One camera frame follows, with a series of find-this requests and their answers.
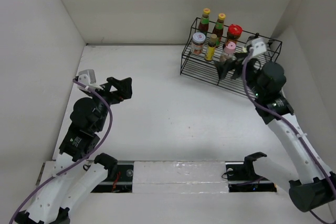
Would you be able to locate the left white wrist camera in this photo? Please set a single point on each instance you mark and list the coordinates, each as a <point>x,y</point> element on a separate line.
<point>88,80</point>

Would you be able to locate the black mounting rail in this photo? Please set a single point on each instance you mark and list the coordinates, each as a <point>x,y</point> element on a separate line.
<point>122,181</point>

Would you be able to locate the red green sauce bottle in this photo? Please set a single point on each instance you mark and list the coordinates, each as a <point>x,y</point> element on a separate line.
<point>219,27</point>

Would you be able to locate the small yellow brown bottle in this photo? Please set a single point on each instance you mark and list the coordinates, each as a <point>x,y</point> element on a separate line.
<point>211,48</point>

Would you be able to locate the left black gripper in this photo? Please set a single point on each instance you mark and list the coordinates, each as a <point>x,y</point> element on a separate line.
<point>124,91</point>

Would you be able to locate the pink cap spice shaker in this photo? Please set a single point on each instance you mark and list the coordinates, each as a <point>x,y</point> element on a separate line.
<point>228,51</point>

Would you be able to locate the red lid dark jar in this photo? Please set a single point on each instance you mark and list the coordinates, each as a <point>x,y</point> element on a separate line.
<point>233,34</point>

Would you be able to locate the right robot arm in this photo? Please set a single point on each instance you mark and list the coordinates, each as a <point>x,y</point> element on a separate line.
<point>315,184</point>

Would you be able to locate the black wire rack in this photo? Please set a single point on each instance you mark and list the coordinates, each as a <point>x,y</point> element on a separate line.
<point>234,59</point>

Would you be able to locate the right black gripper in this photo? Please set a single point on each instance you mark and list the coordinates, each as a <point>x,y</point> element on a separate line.
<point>222,67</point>

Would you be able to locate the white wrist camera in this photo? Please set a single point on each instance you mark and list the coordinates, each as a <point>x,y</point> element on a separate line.
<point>88,80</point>
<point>258,47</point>

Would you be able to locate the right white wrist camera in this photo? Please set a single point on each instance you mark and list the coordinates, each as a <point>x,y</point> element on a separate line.
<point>258,47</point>

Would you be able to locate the black cap spice shaker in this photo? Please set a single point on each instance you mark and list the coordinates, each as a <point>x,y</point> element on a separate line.
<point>248,42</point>

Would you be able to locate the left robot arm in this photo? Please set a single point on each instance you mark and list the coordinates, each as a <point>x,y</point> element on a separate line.
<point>55,199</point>

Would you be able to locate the white lid glass jar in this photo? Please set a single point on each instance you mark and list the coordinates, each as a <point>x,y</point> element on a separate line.
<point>198,40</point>

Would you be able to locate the green label sauce bottle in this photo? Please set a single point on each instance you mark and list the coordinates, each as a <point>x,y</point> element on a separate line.
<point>204,22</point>

